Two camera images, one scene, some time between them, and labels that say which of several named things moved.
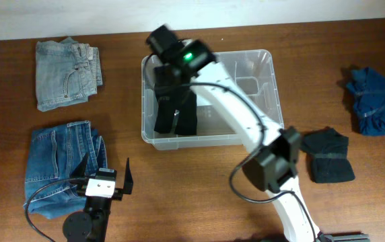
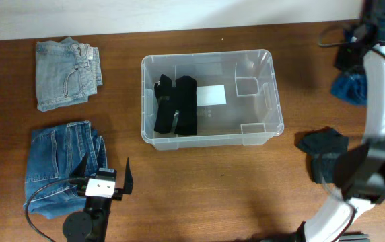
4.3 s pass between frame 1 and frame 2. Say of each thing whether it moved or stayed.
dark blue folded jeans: stayed
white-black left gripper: stayed
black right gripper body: moved
